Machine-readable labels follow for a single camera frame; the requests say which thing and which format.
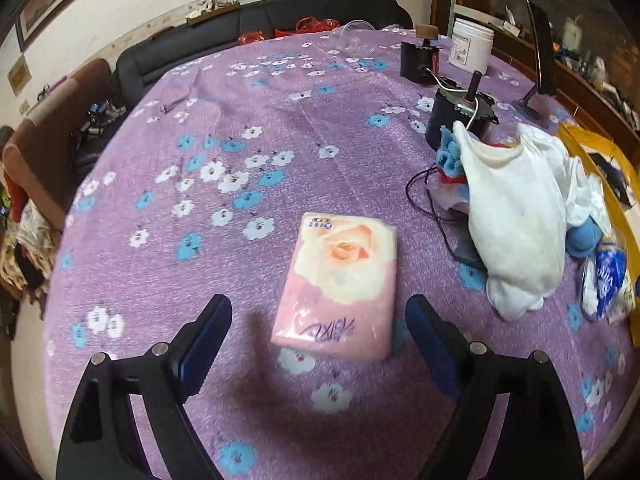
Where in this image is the blue knitted cloth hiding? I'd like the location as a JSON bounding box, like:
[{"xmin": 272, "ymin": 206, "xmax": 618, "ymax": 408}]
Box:
[
  {"xmin": 434, "ymin": 127, "xmax": 473, "ymax": 181},
  {"xmin": 567, "ymin": 215, "xmax": 608, "ymax": 261}
]

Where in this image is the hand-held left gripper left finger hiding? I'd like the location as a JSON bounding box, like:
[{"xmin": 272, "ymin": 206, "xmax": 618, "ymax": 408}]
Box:
[{"xmin": 56, "ymin": 294, "xmax": 233, "ymax": 480}]

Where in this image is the white plastic jar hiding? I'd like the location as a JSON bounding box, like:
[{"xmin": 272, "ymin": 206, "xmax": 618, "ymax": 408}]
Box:
[{"xmin": 447, "ymin": 17, "xmax": 496, "ymax": 73}]

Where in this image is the white plastic bag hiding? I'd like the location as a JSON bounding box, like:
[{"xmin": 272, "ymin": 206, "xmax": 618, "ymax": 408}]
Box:
[{"xmin": 452, "ymin": 121, "xmax": 608, "ymax": 322}]

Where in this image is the small gold wall plaque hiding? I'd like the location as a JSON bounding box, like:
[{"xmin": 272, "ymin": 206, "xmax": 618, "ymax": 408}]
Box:
[{"xmin": 7, "ymin": 55, "xmax": 33, "ymax": 96}]

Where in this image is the pink rose tissue pack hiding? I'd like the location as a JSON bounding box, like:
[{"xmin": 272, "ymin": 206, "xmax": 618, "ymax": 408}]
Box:
[{"xmin": 271, "ymin": 212, "xmax": 398, "ymax": 363}]

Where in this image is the brown armchair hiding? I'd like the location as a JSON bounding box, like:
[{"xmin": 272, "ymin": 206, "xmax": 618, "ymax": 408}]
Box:
[{"xmin": 2, "ymin": 57, "xmax": 113, "ymax": 231}]

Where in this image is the metal parts clutter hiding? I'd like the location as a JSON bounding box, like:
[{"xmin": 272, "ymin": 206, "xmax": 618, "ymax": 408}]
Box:
[{"xmin": 75, "ymin": 102, "xmax": 126, "ymax": 138}]

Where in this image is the black sofa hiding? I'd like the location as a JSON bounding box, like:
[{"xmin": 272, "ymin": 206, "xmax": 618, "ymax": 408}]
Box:
[{"xmin": 75, "ymin": 0, "xmax": 415, "ymax": 171}]

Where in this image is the clear plastic cup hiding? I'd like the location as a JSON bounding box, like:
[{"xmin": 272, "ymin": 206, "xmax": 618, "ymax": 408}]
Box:
[{"xmin": 330, "ymin": 20, "xmax": 381, "ymax": 56}]

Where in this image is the pile of clothes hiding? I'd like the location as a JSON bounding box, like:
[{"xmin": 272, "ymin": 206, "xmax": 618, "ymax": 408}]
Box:
[{"xmin": 0, "ymin": 170, "xmax": 56, "ymax": 306}]

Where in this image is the purple floral tablecloth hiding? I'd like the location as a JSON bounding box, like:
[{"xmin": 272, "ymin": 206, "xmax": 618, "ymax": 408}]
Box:
[{"xmin": 42, "ymin": 27, "xmax": 636, "ymax": 480}]

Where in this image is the large red bag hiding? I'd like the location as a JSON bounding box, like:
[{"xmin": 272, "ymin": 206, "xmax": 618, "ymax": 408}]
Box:
[{"xmin": 295, "ymin": 17, "xmax": 341, "ymax": 35}]

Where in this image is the yellow cardboard box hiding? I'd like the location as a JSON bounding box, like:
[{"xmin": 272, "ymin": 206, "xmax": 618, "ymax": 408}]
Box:
[{"xmin": 557, "ymin": 122, "xmax": 640, "ymax": 351}]

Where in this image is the wooden ornament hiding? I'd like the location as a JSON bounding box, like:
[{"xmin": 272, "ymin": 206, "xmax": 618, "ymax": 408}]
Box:
[{"xmin": 186, "ymin": 0, "xmax": 241, "ymax": 26}]

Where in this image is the large framed painting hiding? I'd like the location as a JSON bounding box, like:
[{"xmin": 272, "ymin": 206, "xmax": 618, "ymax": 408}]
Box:
[{"xmin": 15, "ymin": 0, "xmax": 133, "ymax": 53}]

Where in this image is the black phone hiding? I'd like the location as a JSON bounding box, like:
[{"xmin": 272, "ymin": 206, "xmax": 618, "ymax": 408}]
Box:
[{"xmin": 526, "ymin": 0, "xmax": 558, "ymax": 96}]

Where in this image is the small black red-label motor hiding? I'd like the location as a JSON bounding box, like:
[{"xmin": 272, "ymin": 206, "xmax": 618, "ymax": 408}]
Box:
[{"xmin": 399, "ymin": 25, "xmax": 443, "ymax": 83}]

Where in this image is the blue white tissue packet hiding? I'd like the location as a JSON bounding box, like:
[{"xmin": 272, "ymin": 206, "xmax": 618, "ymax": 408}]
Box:
[{"xmin": 580, "ymin": 240, "xmax": 636, "ymax": 323}]

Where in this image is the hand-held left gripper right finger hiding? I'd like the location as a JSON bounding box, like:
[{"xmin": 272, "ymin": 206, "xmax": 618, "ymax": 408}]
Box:
[{"xmin": 405, "ymin": 295, "xmax": 586, "ymax": 480}]

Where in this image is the black cable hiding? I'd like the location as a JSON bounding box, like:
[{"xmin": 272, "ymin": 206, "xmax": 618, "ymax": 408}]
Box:
[{"xmin": 406, "ymin": 167, "xmax": 488, "ymax": 271}]

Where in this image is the wooden cabinet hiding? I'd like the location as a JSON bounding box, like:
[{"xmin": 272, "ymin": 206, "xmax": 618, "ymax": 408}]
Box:
[{"xmin": 432, "ymin": 0, "xmax": 640, "ymax": 146}]

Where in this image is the black phone stand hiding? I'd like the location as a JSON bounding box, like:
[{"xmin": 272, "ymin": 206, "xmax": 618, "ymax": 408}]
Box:
[{"xmin": 517, "ymin": 85, "xmax": 543, "ymax": 116}]

